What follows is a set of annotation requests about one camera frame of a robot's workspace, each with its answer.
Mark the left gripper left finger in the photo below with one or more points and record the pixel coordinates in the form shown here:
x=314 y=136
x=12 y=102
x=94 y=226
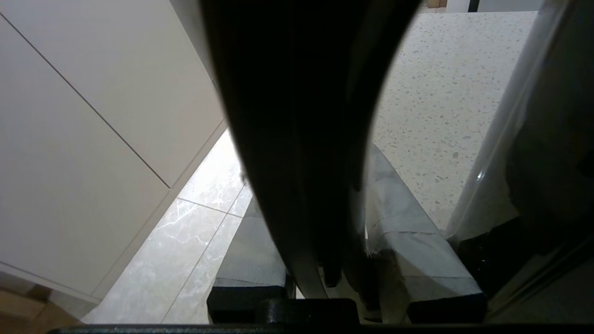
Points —
x=250 y=260

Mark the black electric kettle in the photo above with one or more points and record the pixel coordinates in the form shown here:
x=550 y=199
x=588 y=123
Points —
x=301 y=93

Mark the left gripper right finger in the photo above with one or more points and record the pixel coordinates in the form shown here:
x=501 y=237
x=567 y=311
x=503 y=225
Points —
x=417 y=250

